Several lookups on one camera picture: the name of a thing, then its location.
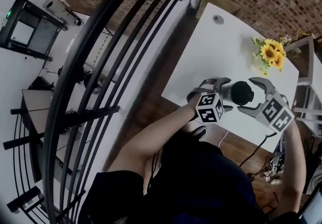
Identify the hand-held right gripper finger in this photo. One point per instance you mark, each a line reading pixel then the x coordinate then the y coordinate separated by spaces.
pixel 249 111
pixel 264 85

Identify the black framed tablet screen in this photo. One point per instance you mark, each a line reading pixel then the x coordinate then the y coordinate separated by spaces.
pixel 313 209

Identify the white box with black mark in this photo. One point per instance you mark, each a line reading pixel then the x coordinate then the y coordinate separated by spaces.
pixel 52 4

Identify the green exit sign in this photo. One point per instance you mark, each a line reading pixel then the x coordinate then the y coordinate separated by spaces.
pixel 9 13

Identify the black framed glass door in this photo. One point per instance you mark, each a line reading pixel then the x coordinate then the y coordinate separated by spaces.
pixel 47 31

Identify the black metal railing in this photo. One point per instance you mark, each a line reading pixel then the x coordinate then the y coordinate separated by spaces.
pixel 54 107

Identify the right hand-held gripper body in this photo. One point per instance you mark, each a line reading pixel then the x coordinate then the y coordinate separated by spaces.
pixel 274 113

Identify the person's left forearm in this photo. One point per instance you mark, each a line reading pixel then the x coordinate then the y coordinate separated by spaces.
pixel 161 132

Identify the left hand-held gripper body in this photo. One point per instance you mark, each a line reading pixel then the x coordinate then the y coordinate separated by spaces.
pixel 207 107

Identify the black office chair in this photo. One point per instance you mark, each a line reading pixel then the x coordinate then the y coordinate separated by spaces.
pixel 71 74

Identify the person's right forearm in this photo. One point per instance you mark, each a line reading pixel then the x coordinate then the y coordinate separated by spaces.
pixel 293 167

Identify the grey table grommet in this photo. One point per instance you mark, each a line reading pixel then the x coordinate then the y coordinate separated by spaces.
pixel 218 19

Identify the grey desk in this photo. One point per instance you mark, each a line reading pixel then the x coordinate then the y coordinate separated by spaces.
pixel 32 102

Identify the sunflowers in white pot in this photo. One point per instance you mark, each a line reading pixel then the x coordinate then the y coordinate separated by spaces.
pixel 270 53

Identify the black round ball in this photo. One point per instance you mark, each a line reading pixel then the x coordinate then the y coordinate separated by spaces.
pixel 241 93

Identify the person's blue clothing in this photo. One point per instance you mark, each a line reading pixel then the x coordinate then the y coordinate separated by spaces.
pixel 196 187

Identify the person's dark shoe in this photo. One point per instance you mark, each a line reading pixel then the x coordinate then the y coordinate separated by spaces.
pixel 198 133

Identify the white side table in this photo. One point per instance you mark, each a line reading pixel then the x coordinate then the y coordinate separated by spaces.
pixel 310 62

